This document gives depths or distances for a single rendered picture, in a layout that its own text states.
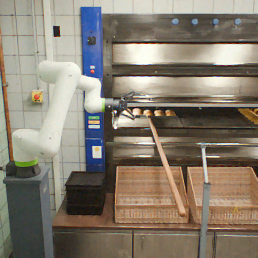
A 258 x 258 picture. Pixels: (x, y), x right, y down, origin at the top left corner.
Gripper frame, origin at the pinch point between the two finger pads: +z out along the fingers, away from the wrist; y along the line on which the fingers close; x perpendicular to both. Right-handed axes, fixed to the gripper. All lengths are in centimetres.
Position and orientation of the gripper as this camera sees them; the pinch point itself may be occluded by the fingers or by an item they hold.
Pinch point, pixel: (144, 105)
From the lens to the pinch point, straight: 228.8
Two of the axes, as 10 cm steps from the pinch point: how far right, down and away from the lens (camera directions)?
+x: -0.3, 2.6, -9.6
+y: 0.0, 9.6, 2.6
